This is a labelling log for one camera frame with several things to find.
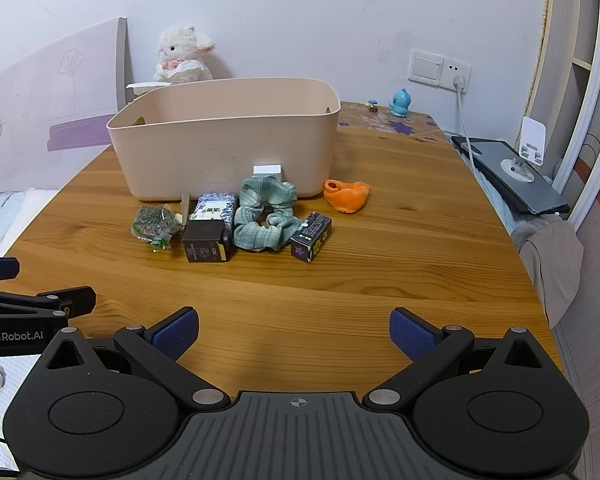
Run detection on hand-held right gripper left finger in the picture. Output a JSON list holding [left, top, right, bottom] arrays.
[[40, 306, 231, 413]]

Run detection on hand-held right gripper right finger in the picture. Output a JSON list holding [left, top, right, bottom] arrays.
[[362, 306, 551, 413]]

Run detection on dark brown box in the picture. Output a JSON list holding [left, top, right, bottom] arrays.
[[182, 220, 232, 264]]

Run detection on green dried herb bag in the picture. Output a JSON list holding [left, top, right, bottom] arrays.
[[131, 203, 181, 252]]

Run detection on blue white patterned packet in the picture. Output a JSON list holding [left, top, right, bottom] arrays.
[[190, 192, 238, 226]]

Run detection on dark star-print box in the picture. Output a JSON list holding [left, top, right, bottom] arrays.
[[290, 212, 333, 264]]

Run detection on orange plush pouch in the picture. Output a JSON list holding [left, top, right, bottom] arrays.
[[323, 178, 371, 215]]

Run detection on green plaid scrunchie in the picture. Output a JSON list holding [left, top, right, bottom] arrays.
[[232, 175, 302, 252]]

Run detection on beige plastic storage bin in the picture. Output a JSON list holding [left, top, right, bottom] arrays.
[[106, 77, 342, 200]]

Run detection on white bed sheets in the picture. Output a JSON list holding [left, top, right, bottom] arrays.
[[0, 187, 61, 261]]

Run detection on beige cloth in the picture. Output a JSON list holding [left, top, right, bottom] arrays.
[[519, 220, 585, 328]]

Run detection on grey fluffy cloth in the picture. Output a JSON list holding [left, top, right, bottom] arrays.
[[511, 212, 566, 251]]

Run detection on light blue towel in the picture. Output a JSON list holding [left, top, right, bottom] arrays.
[[472, 160, 518, 236]]

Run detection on dark grey laptop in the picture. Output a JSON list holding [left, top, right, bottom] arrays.
[[451, 135, 571, 216]]

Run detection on pink bed headboard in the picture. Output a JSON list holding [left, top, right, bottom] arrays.
[[0, 16, 130, 196]]

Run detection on floral patterned table mat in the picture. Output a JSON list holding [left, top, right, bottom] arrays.
[[336, 101, 453, 145]]

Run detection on white paper card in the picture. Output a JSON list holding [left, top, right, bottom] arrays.
[[126, 81, 172, 107]]

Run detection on blue figurine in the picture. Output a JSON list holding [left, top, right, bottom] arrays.
[[389, 87, 411, 117]]

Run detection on white phone stand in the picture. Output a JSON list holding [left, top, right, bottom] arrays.
[[501, 116, 548, 183]]

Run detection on white plush lamb toy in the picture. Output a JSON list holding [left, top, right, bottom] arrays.
[[152, 26, 217, 85]]

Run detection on white wardrobe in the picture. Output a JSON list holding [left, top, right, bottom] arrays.
[[525, 0, 600, 226]]

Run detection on white plug with cable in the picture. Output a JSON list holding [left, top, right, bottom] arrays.
[[452, 75, 481, 181]]

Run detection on white wall switch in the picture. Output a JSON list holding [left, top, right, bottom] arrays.
[[408, 48, 445, 85]]

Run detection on white wall socket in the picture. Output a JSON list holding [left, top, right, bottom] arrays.
[[439, 56, 472, 93]]

